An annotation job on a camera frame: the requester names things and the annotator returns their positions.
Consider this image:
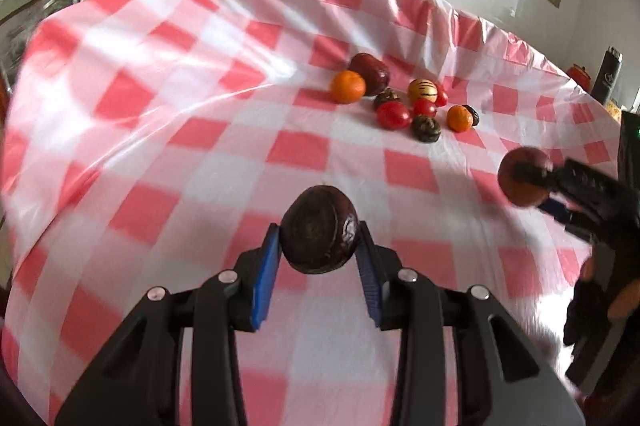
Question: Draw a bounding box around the dark mangosteen back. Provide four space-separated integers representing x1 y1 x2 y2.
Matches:
372 88 400 111

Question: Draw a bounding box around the large orange mandarin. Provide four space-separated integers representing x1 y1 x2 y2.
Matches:
329 70 367 105

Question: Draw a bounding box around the red white checkered tablecloth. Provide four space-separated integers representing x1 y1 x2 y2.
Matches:
1 0 620 424

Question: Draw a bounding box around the round purple passion fruit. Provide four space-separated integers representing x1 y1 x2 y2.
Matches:
498 147 552 207

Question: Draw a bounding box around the small striped yellow melon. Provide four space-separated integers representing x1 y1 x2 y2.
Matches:
407 79 438 104

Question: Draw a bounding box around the wrinkled red apple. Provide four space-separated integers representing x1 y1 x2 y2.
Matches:
347 53 390 97

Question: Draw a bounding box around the black thermos bottle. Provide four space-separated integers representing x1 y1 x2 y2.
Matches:
590 46 623 106

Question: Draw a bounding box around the red small pot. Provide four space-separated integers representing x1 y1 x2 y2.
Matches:
566 64 591 93

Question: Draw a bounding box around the red tomato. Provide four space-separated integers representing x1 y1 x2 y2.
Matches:
412 98 437 117
376 100 412 131
435 83 449 107

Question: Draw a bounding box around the medium orange mandarin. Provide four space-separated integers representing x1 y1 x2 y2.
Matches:
446 105 474 133

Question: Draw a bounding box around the dark mangosteen front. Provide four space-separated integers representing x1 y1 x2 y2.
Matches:
280 185 360 275

